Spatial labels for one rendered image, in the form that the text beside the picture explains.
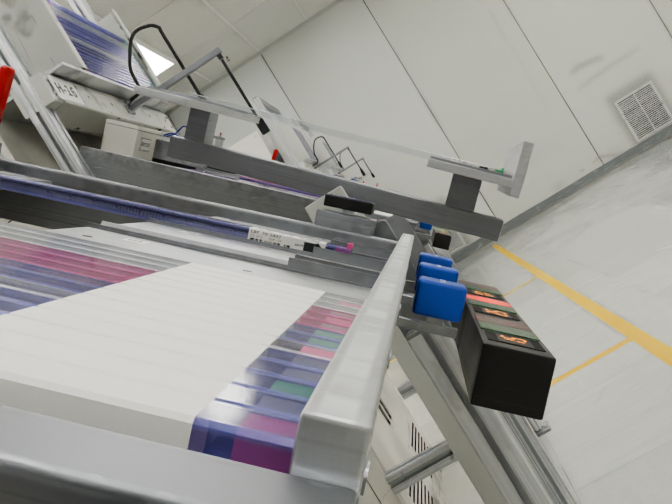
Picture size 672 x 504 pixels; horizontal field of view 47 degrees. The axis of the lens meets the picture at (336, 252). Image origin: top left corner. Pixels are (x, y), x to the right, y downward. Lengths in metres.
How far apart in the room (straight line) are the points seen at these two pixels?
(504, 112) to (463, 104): 0.43
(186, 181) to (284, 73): 6.84
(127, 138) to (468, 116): 6.59
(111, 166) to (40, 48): 0.35
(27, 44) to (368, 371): 1.77
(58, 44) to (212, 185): 0.50
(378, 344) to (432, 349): 0.64
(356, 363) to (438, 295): 0.31
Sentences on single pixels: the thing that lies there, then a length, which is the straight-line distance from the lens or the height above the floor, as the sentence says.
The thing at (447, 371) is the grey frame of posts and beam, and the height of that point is 0.59.
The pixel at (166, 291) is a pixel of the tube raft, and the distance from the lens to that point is 0.27.
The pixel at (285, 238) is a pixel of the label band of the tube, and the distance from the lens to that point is 0.59.
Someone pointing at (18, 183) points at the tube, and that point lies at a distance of 0.66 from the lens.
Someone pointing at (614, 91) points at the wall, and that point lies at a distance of 8.48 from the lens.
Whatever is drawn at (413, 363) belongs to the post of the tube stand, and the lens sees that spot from 1.09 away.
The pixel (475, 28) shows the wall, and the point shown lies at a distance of 8.39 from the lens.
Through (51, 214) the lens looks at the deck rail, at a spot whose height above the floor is 0.94.
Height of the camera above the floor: 0.75
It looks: level
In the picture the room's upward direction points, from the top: 31 degrees counter-clockwise
